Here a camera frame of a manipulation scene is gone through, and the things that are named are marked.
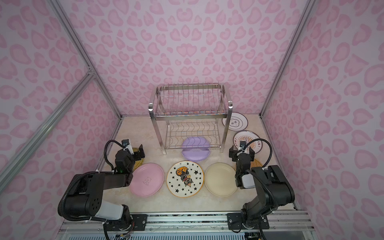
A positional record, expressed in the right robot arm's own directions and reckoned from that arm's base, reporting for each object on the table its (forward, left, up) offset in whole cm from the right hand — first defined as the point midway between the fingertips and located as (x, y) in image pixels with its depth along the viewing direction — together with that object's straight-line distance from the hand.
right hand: (242, 145), depth 91 cm
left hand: (-1, +65, +2) cm, 65 cm away
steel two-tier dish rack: (+34, +40, -5) cm, 53 cm away
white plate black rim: (+26, -3, -8) cm, 28 cm away
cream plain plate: (-17, +13, -11) cm, 24 cm away
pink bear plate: (-20, +56, -8) cm, 59 cm away
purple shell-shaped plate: (+1, +28, -6) cm, 29 cm away
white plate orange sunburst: (+14, -8, -9) cm, 19 cm away
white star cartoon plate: (-18, +34, -8) cm, 39 cm away
